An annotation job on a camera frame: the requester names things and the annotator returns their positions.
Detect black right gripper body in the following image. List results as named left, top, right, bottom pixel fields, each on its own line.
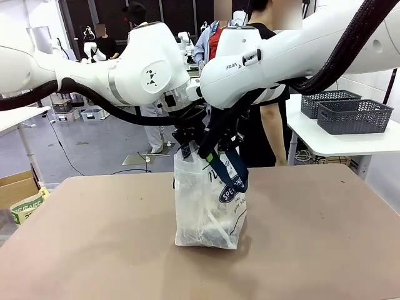
left=218, top=127, right=246, bottom=148

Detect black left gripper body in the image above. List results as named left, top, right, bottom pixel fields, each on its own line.
left=171, top=120, right=206, bottom=147

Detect translucent shopping bag blue handles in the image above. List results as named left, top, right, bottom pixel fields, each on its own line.
left=172, top=144, right=250, bottom=250

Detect person's right forearm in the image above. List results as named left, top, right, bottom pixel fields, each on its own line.
left=261, top=104, right=288, bottom=162

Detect person in black t-shirt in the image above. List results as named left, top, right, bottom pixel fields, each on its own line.
left=245, top=0, right=293, bottom=168

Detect person in cream jacket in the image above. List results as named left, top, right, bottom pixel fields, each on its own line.
left=121, top=1, right=166, bottom=154

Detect grey floor plate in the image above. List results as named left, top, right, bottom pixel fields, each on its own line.
left=121, top=152, right=172, bottom=166

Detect clear plastic storage bin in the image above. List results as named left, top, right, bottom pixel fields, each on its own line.
left=80, top=107, right=106, bottom=122

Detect person in red shirt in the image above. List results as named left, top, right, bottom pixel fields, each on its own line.
left=193, top=0, right=234, bottom=68

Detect white side table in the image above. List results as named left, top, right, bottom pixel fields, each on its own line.
left=286, top=93, right=400, bottom=181

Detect person in black clothes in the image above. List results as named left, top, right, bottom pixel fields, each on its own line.
left=93, top=23, right=120, bottom=61

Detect grey storage bin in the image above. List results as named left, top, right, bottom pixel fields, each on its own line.
left=51, top=99, right=81, bottom=123

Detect black tripod stand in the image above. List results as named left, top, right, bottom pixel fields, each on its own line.
left=382, top=68, right=398, bottom=104

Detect white work table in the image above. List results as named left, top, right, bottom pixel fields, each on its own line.
left=0, top=106, right=52, bottom=185

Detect green printed white box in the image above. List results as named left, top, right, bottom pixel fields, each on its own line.
left=10, top=186, right=51, bottom=226

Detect brown cardboard box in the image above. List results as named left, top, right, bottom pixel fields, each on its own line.
left=0, top=170, right=42, bottom=211

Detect grey board panel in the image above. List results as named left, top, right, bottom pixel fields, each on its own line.
left=26, top=26, right=53, bottom=54

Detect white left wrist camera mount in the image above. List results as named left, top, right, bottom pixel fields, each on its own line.
left=184, top=78, right=203, bottom=101

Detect black floor cable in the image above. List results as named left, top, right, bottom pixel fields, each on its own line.
left=111, top=168, right=153, bottom=174

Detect white cable bundle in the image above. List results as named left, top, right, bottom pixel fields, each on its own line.
left=294, top=149, right=320, bottom=164

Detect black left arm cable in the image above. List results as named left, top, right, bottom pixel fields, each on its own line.
left=0, top=77, right=191, bottom=128

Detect black right arm cable sleeve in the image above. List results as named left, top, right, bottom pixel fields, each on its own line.
left=198, top=0, right=393, bottom=161

